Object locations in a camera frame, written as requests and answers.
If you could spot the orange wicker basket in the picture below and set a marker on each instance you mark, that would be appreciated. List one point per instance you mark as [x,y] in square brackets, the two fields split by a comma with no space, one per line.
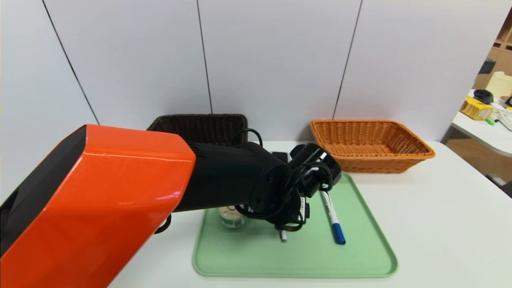
[368,140]

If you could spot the cream plastic container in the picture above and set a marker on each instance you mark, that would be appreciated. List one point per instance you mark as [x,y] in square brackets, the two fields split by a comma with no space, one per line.
[500,84]

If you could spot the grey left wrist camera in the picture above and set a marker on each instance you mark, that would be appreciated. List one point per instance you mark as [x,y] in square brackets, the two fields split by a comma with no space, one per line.
[280,156]

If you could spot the pile of white items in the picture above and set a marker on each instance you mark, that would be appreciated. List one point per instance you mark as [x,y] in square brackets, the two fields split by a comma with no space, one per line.
[504,116]

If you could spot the white side table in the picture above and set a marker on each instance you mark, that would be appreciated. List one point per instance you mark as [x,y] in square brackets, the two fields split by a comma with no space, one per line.
[480,134]

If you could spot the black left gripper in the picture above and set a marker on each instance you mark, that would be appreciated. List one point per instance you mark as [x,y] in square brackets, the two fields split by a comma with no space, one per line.
[302,208]

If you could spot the wooden shelf unit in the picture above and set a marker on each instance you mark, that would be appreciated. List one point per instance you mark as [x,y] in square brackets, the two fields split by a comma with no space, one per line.
[502,52]

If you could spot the dark table leg base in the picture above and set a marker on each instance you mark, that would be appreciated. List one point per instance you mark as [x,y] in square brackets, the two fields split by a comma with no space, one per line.
[502,186]

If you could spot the small white pen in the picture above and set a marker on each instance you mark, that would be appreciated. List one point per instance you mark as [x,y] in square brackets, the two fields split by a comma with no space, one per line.
[283,236]

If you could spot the yellow box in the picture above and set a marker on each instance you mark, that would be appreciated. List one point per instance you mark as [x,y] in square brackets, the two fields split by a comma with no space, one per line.
[476,108]

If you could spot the white marker with blue cap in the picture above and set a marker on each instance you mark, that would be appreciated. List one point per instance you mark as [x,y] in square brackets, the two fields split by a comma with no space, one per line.
[334,222]

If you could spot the small green marker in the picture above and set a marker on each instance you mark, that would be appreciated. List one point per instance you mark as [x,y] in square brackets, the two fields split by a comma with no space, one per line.
[490,121]

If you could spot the tin can with green label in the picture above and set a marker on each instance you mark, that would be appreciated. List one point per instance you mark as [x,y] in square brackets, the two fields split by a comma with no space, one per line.
[232,218]

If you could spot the orange and black left arm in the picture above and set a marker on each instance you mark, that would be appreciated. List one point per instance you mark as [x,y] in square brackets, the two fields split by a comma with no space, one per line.
[100,192]

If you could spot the black tape roll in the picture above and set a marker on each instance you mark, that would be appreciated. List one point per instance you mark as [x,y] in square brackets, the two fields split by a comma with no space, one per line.
[483,96]

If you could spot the dark brown wicker basket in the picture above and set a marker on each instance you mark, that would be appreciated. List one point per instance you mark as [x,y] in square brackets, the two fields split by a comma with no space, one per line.
[200,128]

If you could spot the light green plastic tray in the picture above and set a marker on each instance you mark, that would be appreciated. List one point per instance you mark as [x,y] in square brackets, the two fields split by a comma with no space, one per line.
[312,256]

